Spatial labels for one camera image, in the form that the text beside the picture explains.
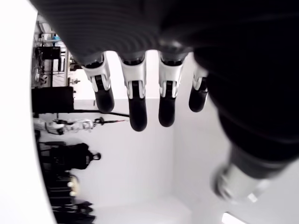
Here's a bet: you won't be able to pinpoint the black monitor screen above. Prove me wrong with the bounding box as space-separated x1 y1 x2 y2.
36 46 61 60

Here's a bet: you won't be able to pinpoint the black stacked chairs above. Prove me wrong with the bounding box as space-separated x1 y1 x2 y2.
43 170 97 224

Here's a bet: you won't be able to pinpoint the black cabinet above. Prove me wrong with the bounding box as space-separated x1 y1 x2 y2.
31 86 75 115

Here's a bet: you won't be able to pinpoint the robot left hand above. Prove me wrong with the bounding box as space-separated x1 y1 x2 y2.
30 0 299 209

